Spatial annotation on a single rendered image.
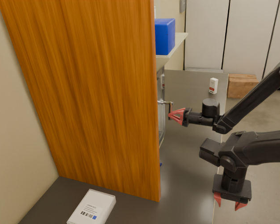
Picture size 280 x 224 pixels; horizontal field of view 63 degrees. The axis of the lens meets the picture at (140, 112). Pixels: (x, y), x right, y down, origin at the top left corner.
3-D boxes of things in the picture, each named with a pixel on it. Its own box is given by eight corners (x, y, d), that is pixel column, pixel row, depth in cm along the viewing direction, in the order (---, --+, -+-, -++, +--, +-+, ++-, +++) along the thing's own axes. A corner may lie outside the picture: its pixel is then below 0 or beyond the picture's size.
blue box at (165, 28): (137, 54, 72) (134, 24, 67) (147, 45, 80) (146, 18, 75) (167, 55, 69) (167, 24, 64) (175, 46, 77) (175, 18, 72)
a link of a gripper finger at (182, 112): (167, 109, 105) (187, 112, 102) (170, 105, 111) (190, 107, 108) (166, 123, 107) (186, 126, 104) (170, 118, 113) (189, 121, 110)
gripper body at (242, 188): (214, 177, 71) (216, 159, 67) (250, 185, 67) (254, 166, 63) (211, 194, 65) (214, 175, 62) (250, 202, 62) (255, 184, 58)
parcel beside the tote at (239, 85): (227, 97, 352) (229, 80, 337) (225, 89, 379) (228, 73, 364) (255, 99, 342) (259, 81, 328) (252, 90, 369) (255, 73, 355)
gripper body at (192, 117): (184, 113, 100) (201, 115, 98) (188, 106, 109) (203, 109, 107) (182, 126, 102) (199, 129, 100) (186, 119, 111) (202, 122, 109)
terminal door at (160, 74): (145, 173, 99) (138, 89, 78) (164, 132, 123) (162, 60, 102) (146, 173, 98) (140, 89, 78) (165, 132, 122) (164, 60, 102)
